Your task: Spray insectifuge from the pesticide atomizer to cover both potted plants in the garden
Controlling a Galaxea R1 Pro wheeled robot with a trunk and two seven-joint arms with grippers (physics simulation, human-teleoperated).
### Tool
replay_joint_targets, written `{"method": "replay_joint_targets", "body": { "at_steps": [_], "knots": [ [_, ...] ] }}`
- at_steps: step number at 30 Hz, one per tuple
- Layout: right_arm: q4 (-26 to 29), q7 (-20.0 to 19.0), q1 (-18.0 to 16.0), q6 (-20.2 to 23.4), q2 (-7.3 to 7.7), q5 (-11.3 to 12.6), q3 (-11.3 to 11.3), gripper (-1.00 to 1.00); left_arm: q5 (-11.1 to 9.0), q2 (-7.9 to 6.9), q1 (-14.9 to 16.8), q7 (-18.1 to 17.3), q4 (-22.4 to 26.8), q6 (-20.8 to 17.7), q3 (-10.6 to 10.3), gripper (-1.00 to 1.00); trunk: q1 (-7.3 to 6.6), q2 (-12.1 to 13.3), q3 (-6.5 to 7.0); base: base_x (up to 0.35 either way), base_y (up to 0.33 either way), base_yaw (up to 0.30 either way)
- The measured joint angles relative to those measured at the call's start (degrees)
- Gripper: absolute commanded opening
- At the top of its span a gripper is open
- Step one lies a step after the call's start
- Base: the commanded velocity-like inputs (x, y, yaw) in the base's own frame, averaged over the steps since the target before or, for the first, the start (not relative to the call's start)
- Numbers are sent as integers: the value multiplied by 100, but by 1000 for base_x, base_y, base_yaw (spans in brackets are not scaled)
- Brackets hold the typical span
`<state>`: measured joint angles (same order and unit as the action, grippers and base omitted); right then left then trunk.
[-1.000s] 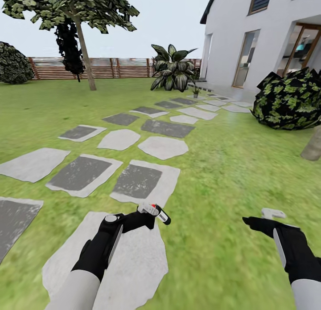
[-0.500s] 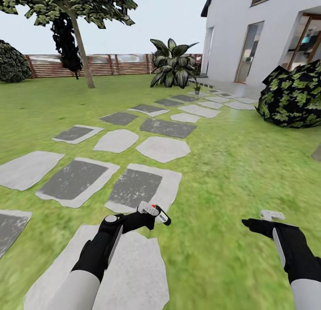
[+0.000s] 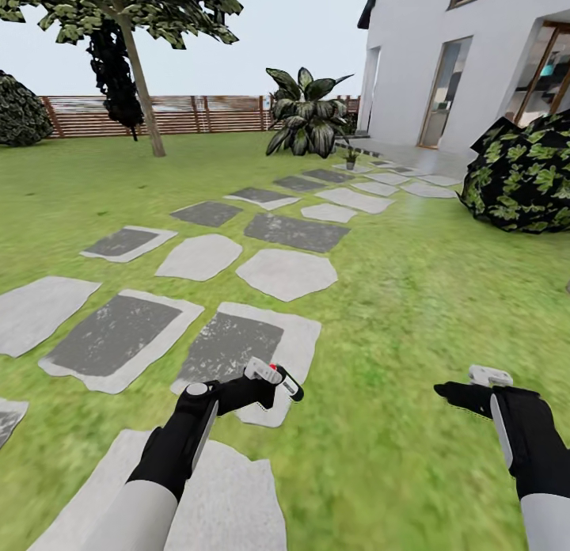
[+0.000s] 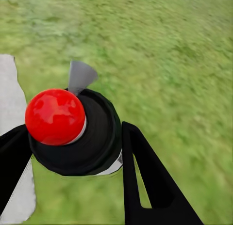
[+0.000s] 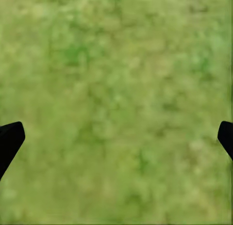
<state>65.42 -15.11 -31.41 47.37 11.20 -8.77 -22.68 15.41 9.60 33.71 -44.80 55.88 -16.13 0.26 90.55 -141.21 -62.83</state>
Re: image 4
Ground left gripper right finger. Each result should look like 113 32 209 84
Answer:
121 122 203 225

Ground insectifuge atomizer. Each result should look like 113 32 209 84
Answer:
25 60 123 176

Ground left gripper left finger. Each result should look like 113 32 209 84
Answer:
0 124 33 214

